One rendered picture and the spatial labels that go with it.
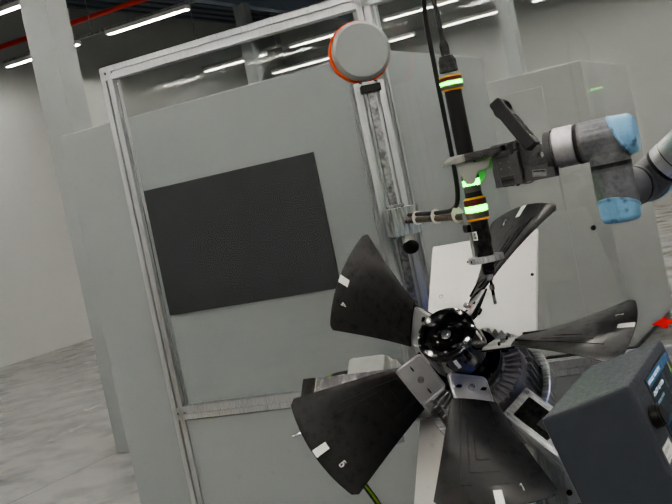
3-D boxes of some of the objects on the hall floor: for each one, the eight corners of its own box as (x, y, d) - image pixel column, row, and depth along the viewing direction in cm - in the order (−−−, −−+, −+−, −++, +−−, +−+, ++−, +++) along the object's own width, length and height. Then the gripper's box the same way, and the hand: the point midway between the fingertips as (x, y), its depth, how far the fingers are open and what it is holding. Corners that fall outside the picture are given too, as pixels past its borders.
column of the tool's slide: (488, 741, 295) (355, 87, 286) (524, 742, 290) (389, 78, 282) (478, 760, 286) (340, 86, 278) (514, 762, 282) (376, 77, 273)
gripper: (552, 177, 198) (443, 199, 207) (565, 173, 208) (461, 194, 218) (543, 131, 198) (434, 155, 207) (557, 129, 208) (453, 152, 217)
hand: (451, 159), depth 211 cm, fingers closed on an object, 4 cm apart
